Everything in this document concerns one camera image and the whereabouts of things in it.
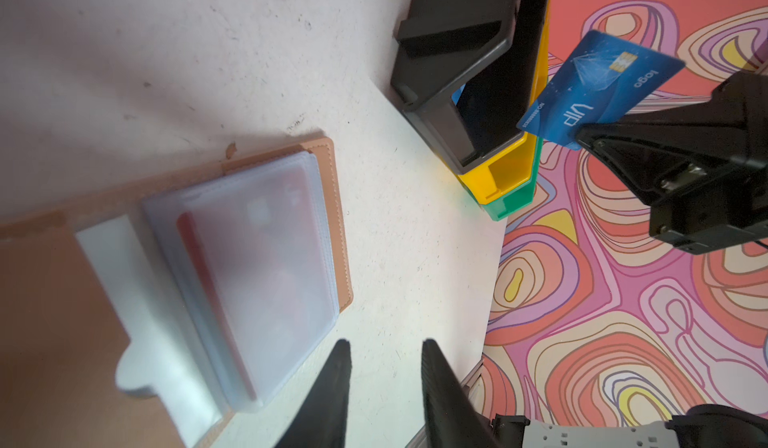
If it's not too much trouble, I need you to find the tan leather card holder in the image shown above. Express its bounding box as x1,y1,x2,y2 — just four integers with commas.
1,137,354,447

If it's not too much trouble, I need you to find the green plastic bin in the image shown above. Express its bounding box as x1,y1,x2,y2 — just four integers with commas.
482,139,543,221

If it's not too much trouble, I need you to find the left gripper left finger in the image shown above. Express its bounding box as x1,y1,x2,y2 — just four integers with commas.
276,339,352,448

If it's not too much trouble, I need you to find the blue VIP credit card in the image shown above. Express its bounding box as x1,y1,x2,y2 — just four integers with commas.
517,30,685,151

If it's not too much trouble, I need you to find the black plastic bin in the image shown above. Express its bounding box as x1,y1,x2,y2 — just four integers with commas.
391,0,548,174

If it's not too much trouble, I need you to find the red credit card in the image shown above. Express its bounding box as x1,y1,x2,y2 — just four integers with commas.
175,211,257,407

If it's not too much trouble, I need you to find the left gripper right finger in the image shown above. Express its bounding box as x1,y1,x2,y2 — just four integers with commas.
421,339,497,447

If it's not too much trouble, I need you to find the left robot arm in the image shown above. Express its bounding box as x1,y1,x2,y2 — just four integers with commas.
277,339,767,447

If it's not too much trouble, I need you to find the yellow plastic bin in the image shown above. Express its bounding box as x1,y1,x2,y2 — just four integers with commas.
456,8,550,207

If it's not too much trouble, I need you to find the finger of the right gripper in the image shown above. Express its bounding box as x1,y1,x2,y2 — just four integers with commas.
575,72,767,206

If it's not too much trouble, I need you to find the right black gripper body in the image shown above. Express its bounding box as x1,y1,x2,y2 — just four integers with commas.
649,165,767,253

